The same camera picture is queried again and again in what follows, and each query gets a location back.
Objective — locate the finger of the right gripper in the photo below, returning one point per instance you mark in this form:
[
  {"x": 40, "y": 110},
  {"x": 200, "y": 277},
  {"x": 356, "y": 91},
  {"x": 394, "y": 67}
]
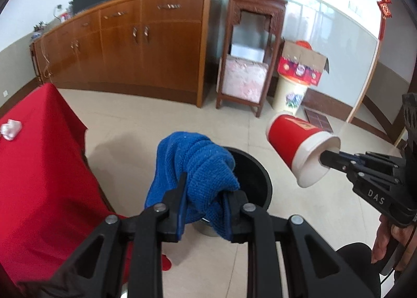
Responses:
[{"x": 337, "y": 161}]

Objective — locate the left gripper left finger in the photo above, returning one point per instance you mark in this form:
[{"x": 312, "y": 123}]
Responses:
[{"x": 173, "y": 225}]

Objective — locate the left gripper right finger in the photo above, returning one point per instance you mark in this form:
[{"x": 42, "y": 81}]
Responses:
[{"x": 235, "y": 225}]

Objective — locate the dark blue knitted cloth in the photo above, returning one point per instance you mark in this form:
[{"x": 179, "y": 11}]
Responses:
[{"x": 209, "y": 169}]

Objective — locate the red paper cup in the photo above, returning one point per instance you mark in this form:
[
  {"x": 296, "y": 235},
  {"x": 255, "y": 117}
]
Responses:
[{"x": 299, "y": 144}]

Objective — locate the brown floor tile sample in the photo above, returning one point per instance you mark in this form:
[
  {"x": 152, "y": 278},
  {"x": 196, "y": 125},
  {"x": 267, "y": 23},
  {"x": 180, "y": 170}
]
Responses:
[{"x": 318, "y": 120}]

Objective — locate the white floral bucket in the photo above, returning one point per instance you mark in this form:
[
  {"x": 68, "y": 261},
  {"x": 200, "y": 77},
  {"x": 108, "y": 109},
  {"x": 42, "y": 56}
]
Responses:
[{"x": 289, "y": 94}]

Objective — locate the red cardboard box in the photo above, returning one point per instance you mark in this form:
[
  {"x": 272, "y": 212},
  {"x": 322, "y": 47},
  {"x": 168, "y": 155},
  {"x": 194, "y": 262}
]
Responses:
[{"x": 299, "y": 62}]

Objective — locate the pink quilt package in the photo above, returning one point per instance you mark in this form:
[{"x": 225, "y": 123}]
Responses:
[{"x": 244, "y": 79}]

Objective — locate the red tablecloth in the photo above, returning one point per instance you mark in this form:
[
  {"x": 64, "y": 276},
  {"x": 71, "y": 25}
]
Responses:
[{"x": 50, "y": 199}]

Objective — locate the long wooden sideboard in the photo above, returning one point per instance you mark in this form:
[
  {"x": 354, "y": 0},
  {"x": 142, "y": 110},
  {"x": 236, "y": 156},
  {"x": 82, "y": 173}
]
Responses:
[{"x": 154, "y": 48}]

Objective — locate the red hanging knot decoration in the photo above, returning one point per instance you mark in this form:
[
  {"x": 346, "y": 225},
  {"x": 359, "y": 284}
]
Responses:
[{"x": 383, "y": 6}]

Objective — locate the white crumpled wrapper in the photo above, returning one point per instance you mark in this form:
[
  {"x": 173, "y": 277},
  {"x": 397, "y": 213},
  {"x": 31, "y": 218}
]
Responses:
[{"x": 11, "y": 129}]

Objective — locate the carved dark wooden stand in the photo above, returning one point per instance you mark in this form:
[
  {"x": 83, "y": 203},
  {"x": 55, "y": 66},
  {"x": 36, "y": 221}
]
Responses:
[{"x": 253, "y": 31}]

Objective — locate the blue white porcelain vase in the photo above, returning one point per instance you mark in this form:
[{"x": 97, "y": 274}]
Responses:
[{"x": 36, "y": 35}]

